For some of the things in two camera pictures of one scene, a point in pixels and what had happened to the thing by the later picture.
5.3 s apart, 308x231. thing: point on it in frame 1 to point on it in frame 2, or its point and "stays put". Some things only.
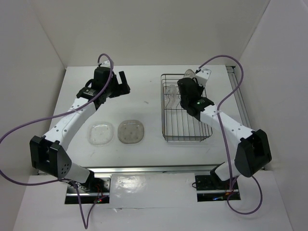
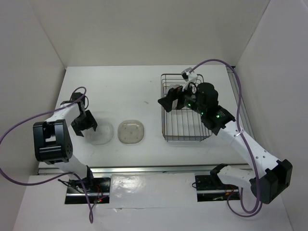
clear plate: [100, 134] stays put
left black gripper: [121, 89] to [90, 121]
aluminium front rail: [151, 169] stays put
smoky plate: [130, 132] stays put
